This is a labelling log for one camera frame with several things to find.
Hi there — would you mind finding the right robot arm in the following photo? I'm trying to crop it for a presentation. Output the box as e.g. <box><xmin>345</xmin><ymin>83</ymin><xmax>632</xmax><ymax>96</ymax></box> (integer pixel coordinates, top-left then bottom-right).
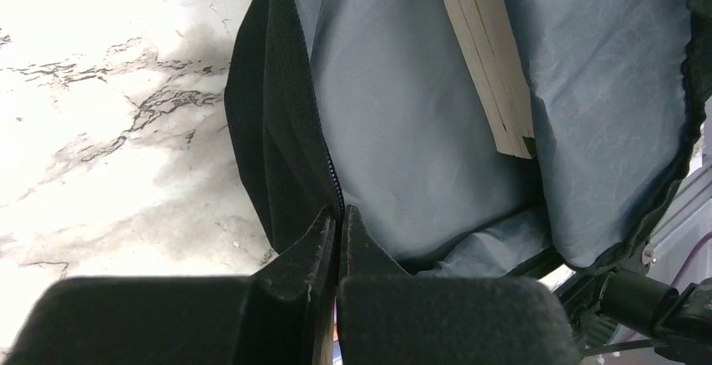
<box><xmin>337</xmin><ymin>206</ymin><xmax>711</xmax><ymax>364</ymax></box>

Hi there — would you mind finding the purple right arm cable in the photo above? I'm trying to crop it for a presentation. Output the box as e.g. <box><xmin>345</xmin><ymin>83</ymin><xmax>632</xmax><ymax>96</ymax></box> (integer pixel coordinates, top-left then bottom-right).
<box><xmin>670</xmin><ymin>245</ymin><xmax>712</xmax><ymax>289</ymax></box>

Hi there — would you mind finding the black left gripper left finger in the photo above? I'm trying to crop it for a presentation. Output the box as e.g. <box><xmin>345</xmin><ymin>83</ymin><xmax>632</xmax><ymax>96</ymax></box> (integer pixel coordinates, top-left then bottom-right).
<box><xmin>7</xmin><ymin>209</ymin><xmax>337</xmax><ymax>364</ymax></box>

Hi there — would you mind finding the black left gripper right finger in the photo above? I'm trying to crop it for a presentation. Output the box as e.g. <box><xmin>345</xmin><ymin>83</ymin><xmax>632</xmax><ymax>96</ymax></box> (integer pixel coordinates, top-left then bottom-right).
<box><xmin>337</xmin><ymin>206</ymin><xmax>581</xmax><ymax>364</ymax></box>

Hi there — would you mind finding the yellow-green treehouse book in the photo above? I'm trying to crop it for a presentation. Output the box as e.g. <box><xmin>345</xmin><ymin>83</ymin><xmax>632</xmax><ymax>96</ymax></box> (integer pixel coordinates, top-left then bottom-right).
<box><xmin>443</xmin><ymin>0</ymin><xmax>537</xmax><ymax>159</ymax></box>

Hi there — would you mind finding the black student backpack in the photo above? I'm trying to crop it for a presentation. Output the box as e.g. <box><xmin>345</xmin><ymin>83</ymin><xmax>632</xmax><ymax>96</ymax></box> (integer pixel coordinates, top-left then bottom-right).
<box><xmin>225</xmin><ymin>0</ymin><xmax>711</xmax><ymax>277</ymax></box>

